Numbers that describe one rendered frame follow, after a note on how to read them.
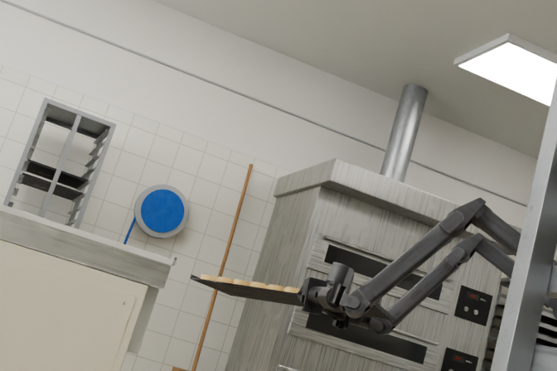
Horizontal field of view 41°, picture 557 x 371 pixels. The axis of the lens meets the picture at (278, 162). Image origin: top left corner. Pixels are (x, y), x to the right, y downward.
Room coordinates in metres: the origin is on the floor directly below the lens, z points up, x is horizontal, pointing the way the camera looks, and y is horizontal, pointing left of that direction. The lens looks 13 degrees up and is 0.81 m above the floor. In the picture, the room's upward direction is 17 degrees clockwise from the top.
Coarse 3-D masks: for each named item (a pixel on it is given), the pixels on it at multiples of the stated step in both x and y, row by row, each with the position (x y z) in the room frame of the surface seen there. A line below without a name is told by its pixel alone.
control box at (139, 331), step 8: (152, 288) 1.58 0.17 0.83; (152, 296) 1.58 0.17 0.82; (144, 304) 1.58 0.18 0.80; (152, 304) 1.58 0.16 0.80; (144, 312) 1.58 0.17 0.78; (144, 320) 1.58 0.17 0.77; (136, 328) 1.58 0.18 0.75; (144, 328) 1.58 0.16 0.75; (136, 336) 1.58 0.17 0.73; (136, 344) 1.58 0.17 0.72; (136, 352) 1.58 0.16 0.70
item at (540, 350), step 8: (536, 344) 0.82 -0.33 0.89; (536, 352) 0.82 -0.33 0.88; (544, 352) 0.81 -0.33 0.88; (552, 352) 0.80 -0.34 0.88; (536, 360) 0.82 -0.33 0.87; (544, 360) 0.81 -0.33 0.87; (552, 360) 0.79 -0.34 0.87; (536, 368) 0.82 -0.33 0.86; (544, 368) 0.80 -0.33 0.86; (552, 368) 0.79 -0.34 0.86
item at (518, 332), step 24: (552, 96) 0.84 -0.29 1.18; (552, 120) 0.83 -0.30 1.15; (552, 144) 0.82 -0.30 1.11; (552, 168) 0.82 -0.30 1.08; (552, 192) 0.82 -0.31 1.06; (528, 216) 0.84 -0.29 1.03; (552, 216) 0.82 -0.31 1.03; (528, 240) 0.83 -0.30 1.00; (552, 240) 0.82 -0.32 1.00; (528, 264) 0.82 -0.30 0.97; (552, 264) 0.83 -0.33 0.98; (528, 288) 0.82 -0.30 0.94; (504, 312) 0.84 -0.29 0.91; (528, 312) 0.82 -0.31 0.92; (504, 336) 0.83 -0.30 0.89; (528, 336) 0.82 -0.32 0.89; (504, 360) 0.82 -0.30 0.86; (528, 360) 0.82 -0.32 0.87
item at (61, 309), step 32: (0, 256) 1.45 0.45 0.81; (32, 256) 1.46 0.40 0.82; (0, 288) 1.45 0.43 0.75; (32, 288) 1.47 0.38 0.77; (64, 288) 1.48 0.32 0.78; (96, 288) 1.50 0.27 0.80; (128, 288) 1.52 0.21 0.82; (0, 320) 1.46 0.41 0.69; (32, 320) 1.47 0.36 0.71; (64, 320) 1.49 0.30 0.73; (96, 320) 1.51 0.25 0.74; (128, 320) 1.53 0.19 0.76; (0, 352) 1.46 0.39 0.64; (32, 352) 1.48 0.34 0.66; (64, 352) 1.50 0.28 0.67; (96, 352) 1.51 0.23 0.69
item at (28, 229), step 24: (0, 216) 1.45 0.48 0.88; (24, 216) 1.46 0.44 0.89; (24, 240) 1.47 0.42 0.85; (48, 240) 1.48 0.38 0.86; (72, 240) 1.49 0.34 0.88; (96, 240) 1.50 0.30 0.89; (96, 264) 1.51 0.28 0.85; (120, 264) 1.52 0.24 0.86; (144, 264) 1.53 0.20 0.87; (168, 264) 1.55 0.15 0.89
